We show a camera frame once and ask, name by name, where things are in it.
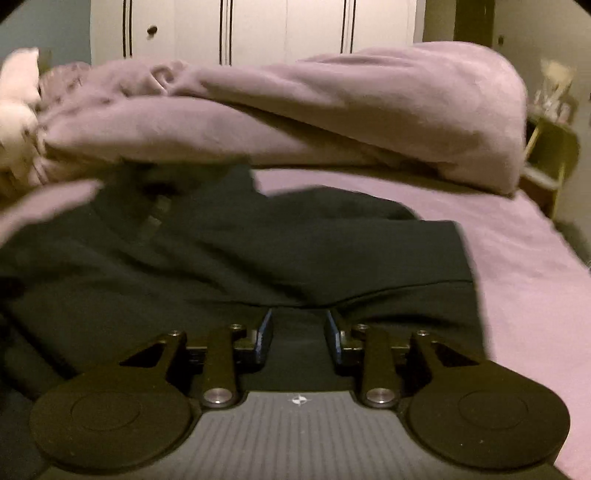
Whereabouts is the purple duvet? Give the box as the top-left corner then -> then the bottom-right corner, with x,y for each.
0,41 -> 530,250

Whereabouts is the beige door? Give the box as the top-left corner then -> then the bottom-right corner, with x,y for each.
493,0 -> 591,107

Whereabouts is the yellow-green side table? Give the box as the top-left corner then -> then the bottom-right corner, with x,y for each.
519,115 -> 581,219

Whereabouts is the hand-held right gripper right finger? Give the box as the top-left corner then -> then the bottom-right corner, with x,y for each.
323,308 -> 477,409

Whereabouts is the clutter on side table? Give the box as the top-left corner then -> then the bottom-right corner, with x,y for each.
531,57 -> 579,123

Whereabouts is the purple bed sheet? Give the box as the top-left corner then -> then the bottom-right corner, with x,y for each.
254,168 -> 591,480

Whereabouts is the white plush toy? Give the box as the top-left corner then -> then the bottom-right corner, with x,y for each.
0,48 -> 48,197

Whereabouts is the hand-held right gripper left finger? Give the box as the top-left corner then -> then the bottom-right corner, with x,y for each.
119,308 -> 274,409

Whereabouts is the white wardrobe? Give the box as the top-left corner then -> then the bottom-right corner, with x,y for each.
90,0 -> 426,68

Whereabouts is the black sweatshirt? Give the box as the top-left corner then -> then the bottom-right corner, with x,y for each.
0,164 -> 491,462

